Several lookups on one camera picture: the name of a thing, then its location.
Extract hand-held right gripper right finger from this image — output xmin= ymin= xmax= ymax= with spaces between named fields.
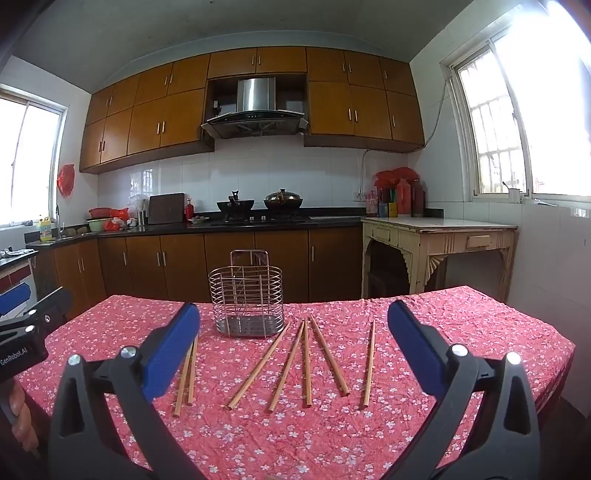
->
xmin=383 ymin=299 xmax=541 ymax=480

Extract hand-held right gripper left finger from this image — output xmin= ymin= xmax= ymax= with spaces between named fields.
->
xmin=48 ymin=302 xmax=218 ymax=480

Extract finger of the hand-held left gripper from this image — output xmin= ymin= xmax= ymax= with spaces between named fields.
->
xmin=0 ymin=287 xmax=74 ymax=344
xmin=0 ymin=284 xmax=33 ymax=319

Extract steel wire utensil holder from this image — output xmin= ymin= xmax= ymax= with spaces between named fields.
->
xmin=209 ymin=250 xmax=284 ymax=339

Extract person's left hand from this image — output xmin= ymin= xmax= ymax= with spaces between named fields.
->
xmin=8 ymin=381 xmax=41 ymax=457

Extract white and red cabinet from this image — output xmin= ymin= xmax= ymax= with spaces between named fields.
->
xmin=0 ymin=258 xmax=38 ymax=301

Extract wooden base cabinets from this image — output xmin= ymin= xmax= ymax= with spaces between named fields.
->
xmin=34 ymin=226 xmax=365 ymax=319

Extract cream wooden side table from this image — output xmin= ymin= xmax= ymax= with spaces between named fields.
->
xmin=361 ymin=217 xmax=519 ymax=301

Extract red hanging decoration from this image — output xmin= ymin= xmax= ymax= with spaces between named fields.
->
xmin=57 ymin=164 xmax=76 ymax=196

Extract small kitchen window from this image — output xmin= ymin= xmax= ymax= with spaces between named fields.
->
xmin=0 ymin=85 xmax=68 ymax=228

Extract dark wooden cutting board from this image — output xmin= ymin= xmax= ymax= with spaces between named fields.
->
xmin=148 ymin=193 xmax=186 ymax=225

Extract dark red thermos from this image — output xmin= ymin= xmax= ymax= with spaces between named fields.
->
xmin=410 ymin=179 xmax=426 ymax=217

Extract red floral tablecloth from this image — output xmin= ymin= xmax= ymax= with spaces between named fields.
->
xmin=16 ymin=285 xmax=575 ymax=480

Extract bright red thermos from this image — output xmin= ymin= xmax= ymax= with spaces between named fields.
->
xmin=396 ymin=179 xmax=412 ymax=216

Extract black kitchen countertop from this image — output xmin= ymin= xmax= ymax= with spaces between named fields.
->
xmin=25 ymin=209 xmax=445 ymax=247

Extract black gas stove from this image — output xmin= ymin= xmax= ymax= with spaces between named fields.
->
xmin=211 ymin=215 xmax=308 ymax=226

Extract large red plastic bag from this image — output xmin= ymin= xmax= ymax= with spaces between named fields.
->
xmin=375 ymin=167 xmax=419 ymax=189

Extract wok with lid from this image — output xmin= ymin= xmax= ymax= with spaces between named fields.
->
xmin=264 ymin=188 xmax=304 ymax=214

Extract large barred window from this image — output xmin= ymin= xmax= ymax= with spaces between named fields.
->
xmin=441 ymin=0 xmax=591 ymax=200

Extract steel range hood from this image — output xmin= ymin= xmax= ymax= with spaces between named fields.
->
xmin=201 ymin=78 xmax=309 ymax=139

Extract black wok with handle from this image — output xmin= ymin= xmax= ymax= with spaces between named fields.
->
xmin=217 ymin=190 xmax=256 ymax=219

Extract wooden wall cabinets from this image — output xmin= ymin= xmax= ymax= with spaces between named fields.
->
xmin=79 ymin=46 xmax=426 ymax=175

